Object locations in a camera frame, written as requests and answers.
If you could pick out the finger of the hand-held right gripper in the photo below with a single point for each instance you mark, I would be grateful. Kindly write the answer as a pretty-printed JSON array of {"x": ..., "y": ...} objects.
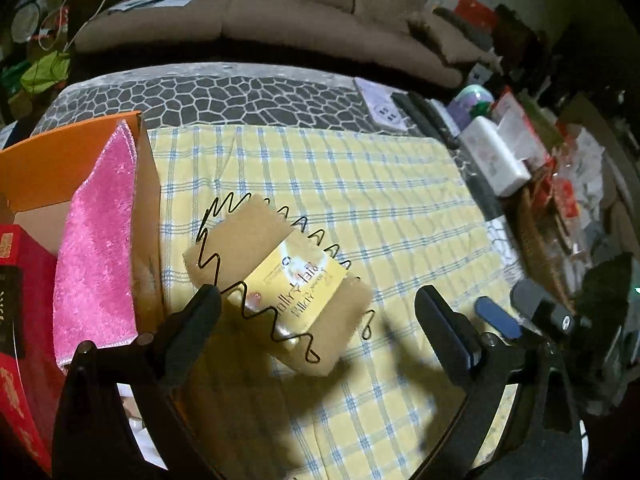
[
  {"x": 497, "y": 317},
  {"x": 537, "y": 305}
]

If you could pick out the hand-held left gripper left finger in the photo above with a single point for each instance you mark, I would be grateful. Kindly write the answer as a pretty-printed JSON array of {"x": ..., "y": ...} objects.
[{"x": 192, "y": 332}]

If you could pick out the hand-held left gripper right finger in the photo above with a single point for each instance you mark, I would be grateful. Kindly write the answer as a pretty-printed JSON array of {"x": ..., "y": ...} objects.
[{"x": 445, "y": 327}]

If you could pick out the pink fluffy cloth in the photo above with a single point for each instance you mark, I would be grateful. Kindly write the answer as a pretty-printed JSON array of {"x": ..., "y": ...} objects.
[{"x": 95, "y": 260}]

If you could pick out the orange cardboard box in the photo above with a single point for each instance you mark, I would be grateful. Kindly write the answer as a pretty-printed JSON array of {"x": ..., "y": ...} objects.
[{"x": 65, "y": 145}]

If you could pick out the clear plastic bags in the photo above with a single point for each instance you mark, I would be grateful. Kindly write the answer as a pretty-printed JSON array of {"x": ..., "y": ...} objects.
[{"x": 585, "y": 185}]

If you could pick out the white tissue box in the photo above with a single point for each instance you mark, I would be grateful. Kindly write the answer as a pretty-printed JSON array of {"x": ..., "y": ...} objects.
[{"x": 497, "y": 157}]

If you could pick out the yellow plaid cloth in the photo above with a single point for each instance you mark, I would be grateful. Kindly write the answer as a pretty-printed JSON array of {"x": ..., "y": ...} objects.
[{"x": 350, "y": 200}]

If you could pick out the red and white packaging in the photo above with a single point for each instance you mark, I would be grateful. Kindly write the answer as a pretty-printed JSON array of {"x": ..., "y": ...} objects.
[{"x": 520, "y": 130}]

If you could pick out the red box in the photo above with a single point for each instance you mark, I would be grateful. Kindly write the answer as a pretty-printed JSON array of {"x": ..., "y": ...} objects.
[{"x": 25, "y": 410}]

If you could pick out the black remote control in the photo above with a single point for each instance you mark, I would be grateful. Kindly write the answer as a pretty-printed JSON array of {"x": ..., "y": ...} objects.
[{"x": 425, "y": 121}]

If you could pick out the purple and green container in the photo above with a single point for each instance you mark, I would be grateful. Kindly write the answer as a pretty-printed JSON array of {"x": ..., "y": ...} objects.
[{"x": 472, "y": 102}]

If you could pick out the grey remote control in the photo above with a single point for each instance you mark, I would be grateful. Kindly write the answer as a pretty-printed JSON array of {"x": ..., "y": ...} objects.
[{"x": 442, "y": 110}]

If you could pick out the lavender power strip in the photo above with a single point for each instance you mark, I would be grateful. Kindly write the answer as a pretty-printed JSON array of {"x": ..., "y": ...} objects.
[{"x": 382, "y": 105}]

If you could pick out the grey stone-pattern table cover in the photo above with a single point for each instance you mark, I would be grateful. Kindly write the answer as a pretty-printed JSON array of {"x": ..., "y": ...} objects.
[{"x": 200, "y": 95}]

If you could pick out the green bag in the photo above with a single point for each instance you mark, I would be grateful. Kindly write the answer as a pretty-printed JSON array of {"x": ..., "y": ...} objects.
[{"x": 45, "y": 72}]

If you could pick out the brown sofa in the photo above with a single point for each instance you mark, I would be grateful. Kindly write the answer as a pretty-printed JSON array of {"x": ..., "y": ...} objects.
[{"x": 250, "y": 10}]

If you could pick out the papers on sofa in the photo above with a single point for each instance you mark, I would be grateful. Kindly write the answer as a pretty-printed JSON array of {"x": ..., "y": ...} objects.
[{"x": 150, "y": 2}]

